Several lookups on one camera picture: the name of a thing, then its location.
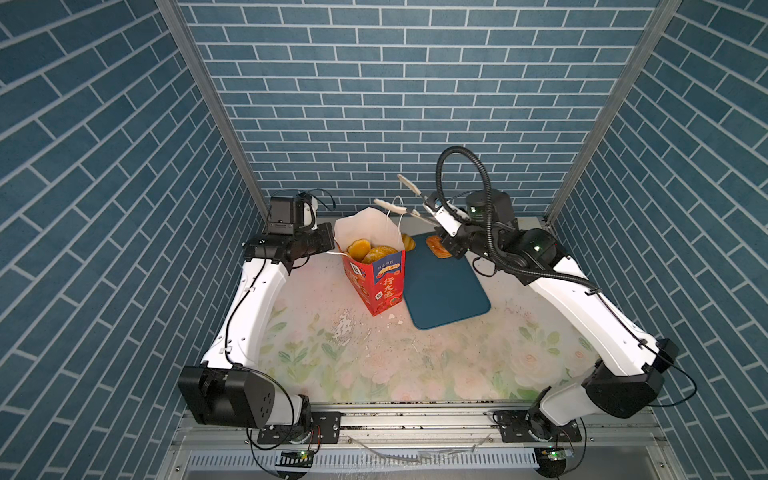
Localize small striped pumpkin bun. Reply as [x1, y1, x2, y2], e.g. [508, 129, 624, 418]
[346, 239, 372, 262]

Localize steel tongs with white tips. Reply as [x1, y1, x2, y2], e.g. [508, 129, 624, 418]
[374, 174, 440, 227]

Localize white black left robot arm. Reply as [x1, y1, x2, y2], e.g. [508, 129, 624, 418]
[178, 192, 334, 437]

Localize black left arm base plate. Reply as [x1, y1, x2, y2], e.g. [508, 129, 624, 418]
[256, 411, 342, 446]

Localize sesame covered golden bun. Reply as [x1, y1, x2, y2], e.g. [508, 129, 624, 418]
[361, 246, 399, 264]

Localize reddish brown flaky pastry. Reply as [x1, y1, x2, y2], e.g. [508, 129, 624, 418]
[426, 235, 452, 259]

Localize dark teal plastic tray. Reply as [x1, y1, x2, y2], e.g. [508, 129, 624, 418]
[403, 233, 491, 330]

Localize small round striped bun back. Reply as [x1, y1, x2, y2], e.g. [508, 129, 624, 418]
[401, 234, 416, 252]

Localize red white paper bag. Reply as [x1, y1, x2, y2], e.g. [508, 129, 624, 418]
[333, 207, 406, 316]

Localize aluminium corner post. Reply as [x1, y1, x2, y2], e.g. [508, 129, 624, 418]
[156, 0, 268, 218]
[543, 0, 682, 229]

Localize aluminium front rail frame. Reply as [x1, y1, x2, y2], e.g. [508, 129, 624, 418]
[159, 402, 684, 479]

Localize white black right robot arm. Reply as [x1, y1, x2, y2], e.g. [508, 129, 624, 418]
[434, 192, 679, 439]

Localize aluminium corner post left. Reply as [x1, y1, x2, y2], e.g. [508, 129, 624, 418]
[156, 0, 268, 218]

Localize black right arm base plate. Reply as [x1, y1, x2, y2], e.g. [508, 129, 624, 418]
[489, 410, 583, 443]

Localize aluminium corner post right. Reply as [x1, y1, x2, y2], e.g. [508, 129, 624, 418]
[543, 0, 682, 229]

